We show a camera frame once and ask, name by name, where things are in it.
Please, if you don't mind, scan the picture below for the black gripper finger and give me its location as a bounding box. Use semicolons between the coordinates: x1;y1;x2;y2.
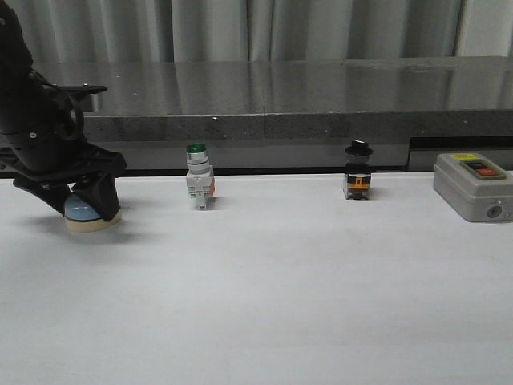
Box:
13;176;71;216
72;172;120;221

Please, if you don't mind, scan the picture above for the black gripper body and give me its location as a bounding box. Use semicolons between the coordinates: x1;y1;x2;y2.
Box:
1;84;127;184

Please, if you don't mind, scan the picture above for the blue call bell cream base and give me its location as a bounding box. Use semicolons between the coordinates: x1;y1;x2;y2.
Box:
64;194;122;233

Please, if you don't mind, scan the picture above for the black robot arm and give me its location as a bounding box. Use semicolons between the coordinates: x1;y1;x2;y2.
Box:
1;2;127;232

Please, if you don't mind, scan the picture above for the grey curtain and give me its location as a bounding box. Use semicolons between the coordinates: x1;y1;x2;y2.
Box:
12;1;463;63

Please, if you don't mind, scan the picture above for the grey stone counter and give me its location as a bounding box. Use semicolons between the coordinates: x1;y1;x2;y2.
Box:
37;57;512;176

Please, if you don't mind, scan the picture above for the green push button switch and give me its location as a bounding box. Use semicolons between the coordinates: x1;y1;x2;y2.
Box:
186;143;215;209

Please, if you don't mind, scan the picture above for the black selector switch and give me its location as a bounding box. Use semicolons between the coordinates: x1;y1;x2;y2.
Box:
343;140;374;200

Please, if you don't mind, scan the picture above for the grey on off switch box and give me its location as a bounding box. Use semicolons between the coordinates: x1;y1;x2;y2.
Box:
434;152;512;222

